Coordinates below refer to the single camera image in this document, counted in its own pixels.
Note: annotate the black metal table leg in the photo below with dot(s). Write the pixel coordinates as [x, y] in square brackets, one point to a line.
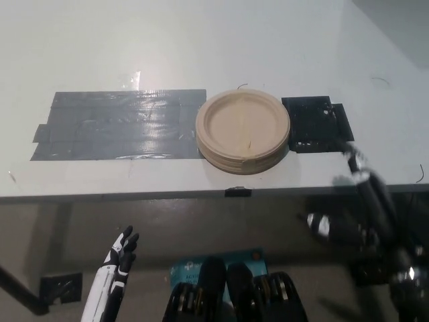
[20, 290]

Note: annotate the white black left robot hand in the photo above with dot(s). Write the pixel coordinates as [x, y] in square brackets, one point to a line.
[107, 278]

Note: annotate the clear tape patch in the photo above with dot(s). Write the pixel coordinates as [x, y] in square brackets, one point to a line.
[130, 80]

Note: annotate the grey duct tape patch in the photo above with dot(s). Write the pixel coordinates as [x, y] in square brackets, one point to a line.
[117, 127]

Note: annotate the black tape patch on table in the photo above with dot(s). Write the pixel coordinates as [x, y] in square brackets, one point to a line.
[311, 124]

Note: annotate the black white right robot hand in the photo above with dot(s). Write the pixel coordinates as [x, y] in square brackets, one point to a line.
[375, 198]

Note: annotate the blue packet on floor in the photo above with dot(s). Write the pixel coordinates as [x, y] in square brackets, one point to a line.
[187, 268]

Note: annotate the beige paper plate stack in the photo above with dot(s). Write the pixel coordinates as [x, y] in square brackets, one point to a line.
[231, 124]

